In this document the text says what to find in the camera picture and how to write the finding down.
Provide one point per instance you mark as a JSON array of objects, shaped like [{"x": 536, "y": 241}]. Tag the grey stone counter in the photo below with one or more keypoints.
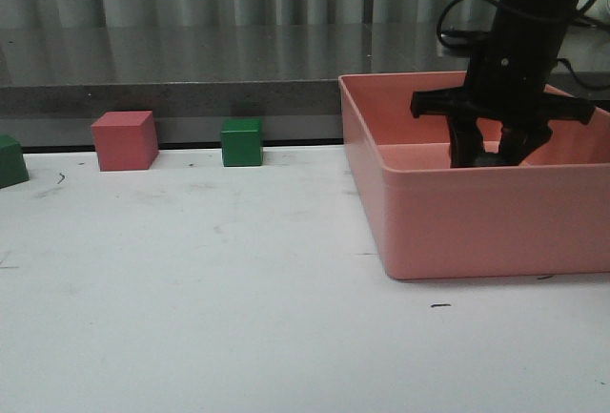
[{"x": 55, "y": 83}]

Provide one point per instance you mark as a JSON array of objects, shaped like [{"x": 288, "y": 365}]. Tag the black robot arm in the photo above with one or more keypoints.
[{"x": 526, "y": 25}]

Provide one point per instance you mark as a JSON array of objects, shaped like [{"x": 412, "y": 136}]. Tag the yellow push button switch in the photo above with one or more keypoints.
[{"x": 487, "y": 159}]

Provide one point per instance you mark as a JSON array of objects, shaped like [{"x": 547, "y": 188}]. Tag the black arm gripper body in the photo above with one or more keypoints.
[{"x": 509, "y": 87}]

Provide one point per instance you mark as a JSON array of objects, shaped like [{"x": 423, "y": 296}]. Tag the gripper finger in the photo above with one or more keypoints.
[
  {"x": 517, "y": 142},
  {"x": 466, "y": 142}
]

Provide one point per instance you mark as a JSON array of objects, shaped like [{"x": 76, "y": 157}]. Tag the pink plastic bin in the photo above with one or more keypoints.
[{"x": 549, "y": 215}]

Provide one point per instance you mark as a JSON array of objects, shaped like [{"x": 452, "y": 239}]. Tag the far pink cube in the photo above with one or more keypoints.
[{"x": 125, "y": 141}]

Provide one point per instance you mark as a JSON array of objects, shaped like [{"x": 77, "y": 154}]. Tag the green cube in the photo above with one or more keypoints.
[
  {"x": 241, "y": 142},
  {"x": 13, "y": 169}
]

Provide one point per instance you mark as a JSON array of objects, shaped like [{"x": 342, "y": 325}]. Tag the right green cube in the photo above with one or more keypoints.
[{"x": 13, "y": 169}]

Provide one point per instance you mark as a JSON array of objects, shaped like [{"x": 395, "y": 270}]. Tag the left green cube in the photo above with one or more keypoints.
[{"x": 241, "y": 142}]

